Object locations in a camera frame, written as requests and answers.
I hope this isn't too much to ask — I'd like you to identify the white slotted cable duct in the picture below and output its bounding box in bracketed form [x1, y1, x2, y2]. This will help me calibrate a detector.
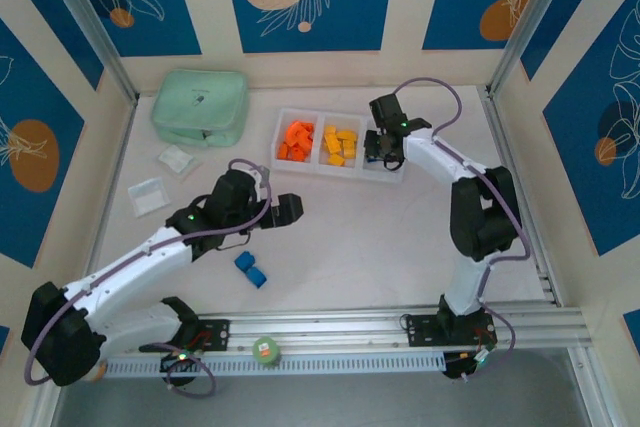
[102, 351, 447, 379]

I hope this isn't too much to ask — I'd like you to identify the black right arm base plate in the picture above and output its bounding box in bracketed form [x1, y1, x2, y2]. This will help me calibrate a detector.
[401, 314, 500, 348]

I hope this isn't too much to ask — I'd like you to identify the aluminium side rail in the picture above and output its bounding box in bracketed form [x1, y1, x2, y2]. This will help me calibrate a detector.
[477, 85, 566, 308]
[87, 94, 141, 278]

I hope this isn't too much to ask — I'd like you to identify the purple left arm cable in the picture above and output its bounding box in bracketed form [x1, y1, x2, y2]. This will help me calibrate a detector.
[24, 157, 274, 398]

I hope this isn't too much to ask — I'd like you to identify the white plastic bin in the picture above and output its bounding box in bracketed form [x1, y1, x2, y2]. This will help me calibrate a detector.
[315, 110, 365, 181]
[358, 115, 405, 186]
[269, 106, 324, 176]

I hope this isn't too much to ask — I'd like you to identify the orange curved lego piece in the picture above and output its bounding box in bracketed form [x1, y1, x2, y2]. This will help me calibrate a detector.
[285, 119, 315, 143]

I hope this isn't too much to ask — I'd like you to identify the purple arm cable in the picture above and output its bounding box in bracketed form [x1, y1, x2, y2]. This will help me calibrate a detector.
[392, 76, 530, 383]
[24, 157, 274, 398]

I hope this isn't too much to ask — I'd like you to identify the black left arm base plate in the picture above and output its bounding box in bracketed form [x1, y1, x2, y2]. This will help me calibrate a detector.
[138, 319, 232, 354]

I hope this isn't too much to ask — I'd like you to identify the black electronics module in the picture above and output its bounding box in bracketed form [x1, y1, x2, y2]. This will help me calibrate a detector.
[442, 349, 496, 382]
[158, 349, 201, 389]

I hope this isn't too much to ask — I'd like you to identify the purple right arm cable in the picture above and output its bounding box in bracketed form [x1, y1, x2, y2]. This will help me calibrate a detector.
[392, 76, 530, 383]

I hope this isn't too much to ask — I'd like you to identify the long aluminium base rail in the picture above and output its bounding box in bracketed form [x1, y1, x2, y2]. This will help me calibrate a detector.
[114, 299, 587, 352]

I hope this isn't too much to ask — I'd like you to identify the clear plastic packet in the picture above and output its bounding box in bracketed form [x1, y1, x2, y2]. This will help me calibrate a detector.
[156, 143, 201, 183]
[126, 175, 171, 220]

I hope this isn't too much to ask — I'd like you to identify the aluminium frame post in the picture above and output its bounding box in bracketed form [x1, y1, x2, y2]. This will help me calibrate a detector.
[485, 0, 587, 98]
[34, 0, 140, 104]

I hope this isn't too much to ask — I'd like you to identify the mint green zipper pouch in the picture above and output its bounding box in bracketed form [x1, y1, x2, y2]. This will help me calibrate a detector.
[151, 69, 251, 149]

